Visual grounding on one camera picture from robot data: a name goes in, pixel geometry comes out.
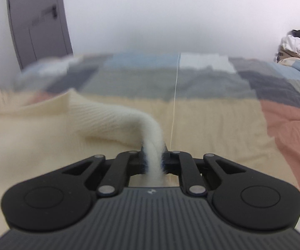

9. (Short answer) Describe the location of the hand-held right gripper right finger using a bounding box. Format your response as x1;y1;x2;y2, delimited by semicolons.
163;146;247;196

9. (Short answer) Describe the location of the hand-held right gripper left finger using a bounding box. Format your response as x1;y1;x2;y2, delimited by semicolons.
61;146;147;197

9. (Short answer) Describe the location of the cream sweater with blue stripes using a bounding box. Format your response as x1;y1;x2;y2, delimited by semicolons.
0;89;170;241

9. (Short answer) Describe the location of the patchwork checked quilt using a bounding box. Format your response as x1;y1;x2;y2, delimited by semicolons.
10;52;300;243

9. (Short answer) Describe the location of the beige garment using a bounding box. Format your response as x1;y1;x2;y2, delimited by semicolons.
276;50;300;64

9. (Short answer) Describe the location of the white garment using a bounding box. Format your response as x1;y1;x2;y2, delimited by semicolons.
280;35;300;61

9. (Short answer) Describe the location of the grey door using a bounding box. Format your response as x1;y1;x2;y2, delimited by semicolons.
6;0;74;70

